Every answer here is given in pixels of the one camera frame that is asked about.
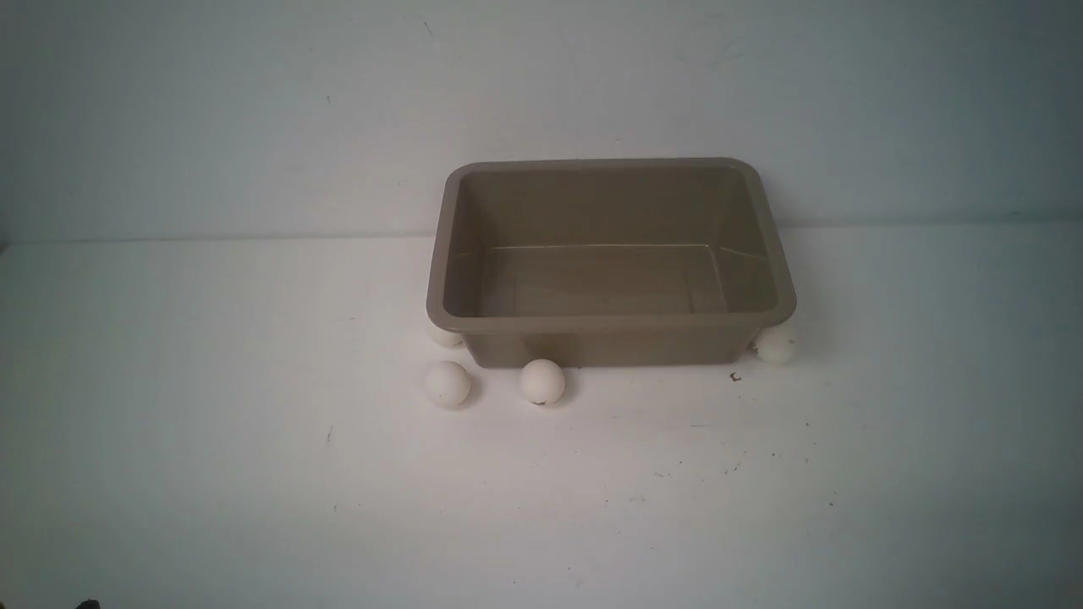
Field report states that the white ping-pong ball with mark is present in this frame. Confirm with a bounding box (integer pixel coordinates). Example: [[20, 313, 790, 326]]
[[520, 359, 566, 406]]

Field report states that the tan plastic bin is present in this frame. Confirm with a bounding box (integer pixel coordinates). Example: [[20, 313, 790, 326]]
[[426, 157, 797, 370]]

